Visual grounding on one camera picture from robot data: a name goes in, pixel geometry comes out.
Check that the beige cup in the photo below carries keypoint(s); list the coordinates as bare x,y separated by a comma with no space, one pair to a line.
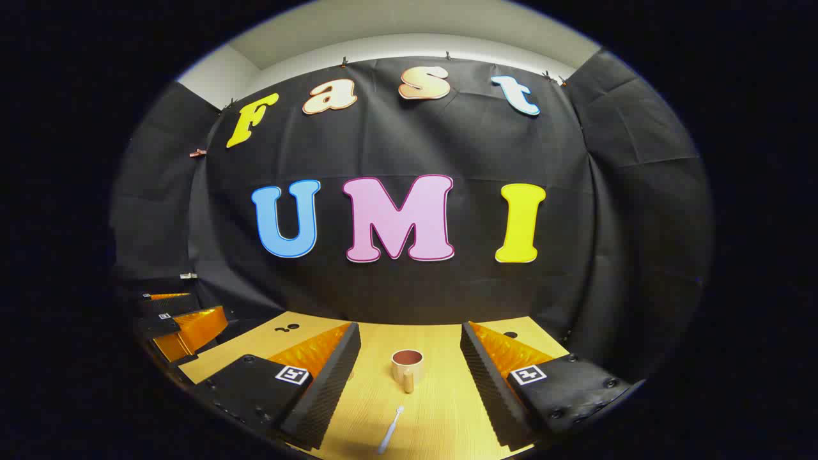
407,369

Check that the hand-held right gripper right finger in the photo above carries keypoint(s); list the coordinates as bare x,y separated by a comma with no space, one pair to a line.
492,390

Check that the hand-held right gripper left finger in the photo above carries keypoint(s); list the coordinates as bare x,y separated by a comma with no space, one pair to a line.
326,390

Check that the black backdrop cloth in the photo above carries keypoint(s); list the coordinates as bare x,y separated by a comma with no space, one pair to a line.
447,147

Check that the white toothbrush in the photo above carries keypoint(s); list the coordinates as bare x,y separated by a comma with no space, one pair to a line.
390,431

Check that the wooden desktop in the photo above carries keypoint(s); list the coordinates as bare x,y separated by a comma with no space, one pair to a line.
434,409

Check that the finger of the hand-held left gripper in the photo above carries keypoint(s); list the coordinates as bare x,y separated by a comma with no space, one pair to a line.
198,329
163,306

